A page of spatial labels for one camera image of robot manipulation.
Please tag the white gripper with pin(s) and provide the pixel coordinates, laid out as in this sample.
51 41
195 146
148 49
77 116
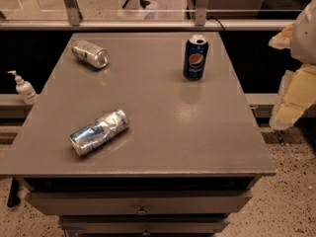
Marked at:
305 39

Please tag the blue pepsi can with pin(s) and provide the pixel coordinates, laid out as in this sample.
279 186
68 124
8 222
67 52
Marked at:
195 57

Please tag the crushed silver blue can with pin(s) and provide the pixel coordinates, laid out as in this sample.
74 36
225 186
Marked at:
99 132

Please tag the silver green soda can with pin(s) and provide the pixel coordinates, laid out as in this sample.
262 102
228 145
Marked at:
90 53

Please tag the grey drawer cabinet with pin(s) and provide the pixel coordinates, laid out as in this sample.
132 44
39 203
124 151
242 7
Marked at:
183 136

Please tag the top grey drawer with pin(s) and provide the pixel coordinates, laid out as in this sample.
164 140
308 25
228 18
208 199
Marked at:
139 203

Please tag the grey drawer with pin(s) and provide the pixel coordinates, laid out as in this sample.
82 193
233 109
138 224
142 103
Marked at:
144 225
139 203

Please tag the white stand base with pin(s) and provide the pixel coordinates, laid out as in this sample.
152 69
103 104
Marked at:
138 10

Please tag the white pump sanitizer bottle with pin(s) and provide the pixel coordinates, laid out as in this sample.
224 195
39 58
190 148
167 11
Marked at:
24 88

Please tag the right metal bracket post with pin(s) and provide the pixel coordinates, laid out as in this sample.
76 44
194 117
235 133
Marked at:
201 11

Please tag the metal bracket post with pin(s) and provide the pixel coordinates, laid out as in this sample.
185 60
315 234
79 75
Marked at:
73 12
201 11

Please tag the left metal bracket post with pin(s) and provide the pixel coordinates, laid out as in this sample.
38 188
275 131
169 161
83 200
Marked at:
73 12

